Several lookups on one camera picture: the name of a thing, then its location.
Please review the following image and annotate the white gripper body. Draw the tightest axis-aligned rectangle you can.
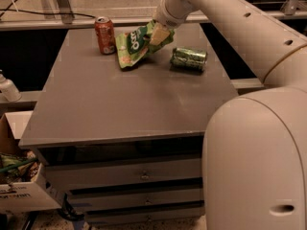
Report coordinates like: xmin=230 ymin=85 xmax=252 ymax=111
xmin=153 ymin=0 xmax=192 ymax=29

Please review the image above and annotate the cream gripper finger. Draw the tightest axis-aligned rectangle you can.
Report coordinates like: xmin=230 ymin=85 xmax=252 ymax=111
xmin=150 ymin=23 xmax=171 ymax=46

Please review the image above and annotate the green rice chip bag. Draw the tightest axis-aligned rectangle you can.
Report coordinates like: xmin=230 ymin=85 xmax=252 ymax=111
xmin=116 ymin=20 xmax=175 ymax=69

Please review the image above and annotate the orange coke can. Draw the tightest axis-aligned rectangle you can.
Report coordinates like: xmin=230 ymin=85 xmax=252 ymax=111
xmin=94 ymin=16 xmax=116 ymax=55

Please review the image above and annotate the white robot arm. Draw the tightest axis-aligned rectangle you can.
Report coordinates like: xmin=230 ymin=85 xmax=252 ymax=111
xmin=154 ymin=0 xmax=307 ymax=230

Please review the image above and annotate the green soda can lying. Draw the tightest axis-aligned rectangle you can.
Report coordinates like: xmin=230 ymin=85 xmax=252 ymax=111
xmin=170 ymin=47 xmax=207 ymax=72

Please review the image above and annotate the grey drawer cabinet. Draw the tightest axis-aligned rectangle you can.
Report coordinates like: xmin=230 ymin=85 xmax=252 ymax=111
xmin=20 ymin=24 xmax=237 ymax=217

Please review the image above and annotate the white plastic bottle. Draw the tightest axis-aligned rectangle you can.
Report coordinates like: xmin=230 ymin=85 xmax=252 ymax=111
xmin=0 ymin=71 xmax=22 ymax=102

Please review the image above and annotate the top grey drawer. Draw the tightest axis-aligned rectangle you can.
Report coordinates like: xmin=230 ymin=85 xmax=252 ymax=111
xmin=45 ymin=155 xmax=201 ymax=191

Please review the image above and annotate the grey drawer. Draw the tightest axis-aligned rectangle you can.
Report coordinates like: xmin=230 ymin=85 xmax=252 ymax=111
xmin=85 ymin=205 xmax=204 ymax=226
xmin=45 ymin=155 xmax=201 ymax=191
xmin=68 ymin=185 xmax=203 ymax=212

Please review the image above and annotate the bottom grey drawer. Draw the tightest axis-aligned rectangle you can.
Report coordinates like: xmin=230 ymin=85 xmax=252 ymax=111
xmin=85 ymin=205 xmax=204 ymax=226

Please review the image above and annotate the middle grey drawer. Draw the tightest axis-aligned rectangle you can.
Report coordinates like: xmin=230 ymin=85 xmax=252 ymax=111
xmin=68 ymin=185 xmax=203 ymax=212

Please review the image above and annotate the white cardboard box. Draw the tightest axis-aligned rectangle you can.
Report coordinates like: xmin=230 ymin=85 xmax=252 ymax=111
xmin=0 ymin=111 xmax=63 ymax=214

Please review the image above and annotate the grey metal rail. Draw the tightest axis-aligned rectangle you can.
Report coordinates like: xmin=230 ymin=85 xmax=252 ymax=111
xmin=0 ymin=11 xmax=307 ymax=33

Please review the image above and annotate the black cable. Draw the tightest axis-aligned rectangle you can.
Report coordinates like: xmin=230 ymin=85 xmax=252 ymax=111
xmin=0 ymin=8 xmax=98 ymax=20

